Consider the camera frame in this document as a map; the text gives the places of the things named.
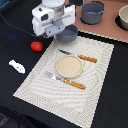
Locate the woven beige placemat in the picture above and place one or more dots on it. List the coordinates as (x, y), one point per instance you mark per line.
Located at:
(59, 98)

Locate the small grey frying pan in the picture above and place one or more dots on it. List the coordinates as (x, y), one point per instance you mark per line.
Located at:
(69, 34)

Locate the brown stove board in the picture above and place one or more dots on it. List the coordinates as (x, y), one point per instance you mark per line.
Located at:
(106, 27)

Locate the red toy tomato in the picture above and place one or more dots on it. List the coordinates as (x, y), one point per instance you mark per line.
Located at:
(36, 46)

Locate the knife with wooden handle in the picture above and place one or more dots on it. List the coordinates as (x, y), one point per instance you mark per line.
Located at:
(80, 56)

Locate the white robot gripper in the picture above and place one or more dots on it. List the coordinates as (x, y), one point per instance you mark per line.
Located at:
(48, 22)

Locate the beige bowl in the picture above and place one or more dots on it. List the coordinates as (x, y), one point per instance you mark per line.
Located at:
(123, 14)

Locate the grey pot with handles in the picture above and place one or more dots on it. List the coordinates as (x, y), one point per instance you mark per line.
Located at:
(92, 12)

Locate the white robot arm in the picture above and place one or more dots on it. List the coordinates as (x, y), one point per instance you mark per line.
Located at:
(55, 4)

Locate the white toy fish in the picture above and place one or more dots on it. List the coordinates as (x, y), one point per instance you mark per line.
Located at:
(17, 66)

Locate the fork with wooden handle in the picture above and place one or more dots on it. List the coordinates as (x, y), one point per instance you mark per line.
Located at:
(55, 77)

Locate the round beige plate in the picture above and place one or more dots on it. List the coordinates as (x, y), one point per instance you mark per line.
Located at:
(69, 66)

